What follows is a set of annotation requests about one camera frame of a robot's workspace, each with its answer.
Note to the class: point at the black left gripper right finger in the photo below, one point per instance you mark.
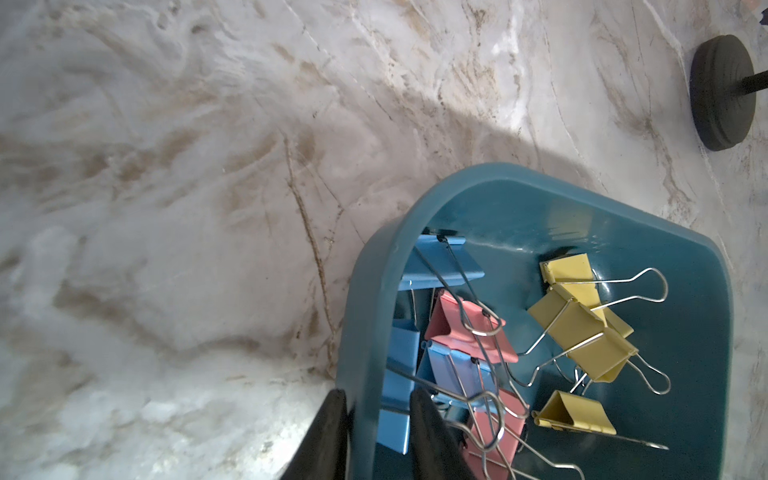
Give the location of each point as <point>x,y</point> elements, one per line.
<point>434,454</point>

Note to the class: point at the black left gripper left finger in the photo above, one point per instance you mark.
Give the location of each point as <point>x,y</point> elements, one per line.
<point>322,453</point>

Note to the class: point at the teal plastic storage box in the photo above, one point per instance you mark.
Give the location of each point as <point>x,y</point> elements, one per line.
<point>674,289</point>

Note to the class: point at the pink binder clip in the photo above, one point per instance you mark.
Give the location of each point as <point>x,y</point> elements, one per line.
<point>494,439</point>
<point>463,326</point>

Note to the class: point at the yellow binder clip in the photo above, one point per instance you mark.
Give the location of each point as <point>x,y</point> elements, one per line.
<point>573,413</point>
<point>598,350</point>
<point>575,274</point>

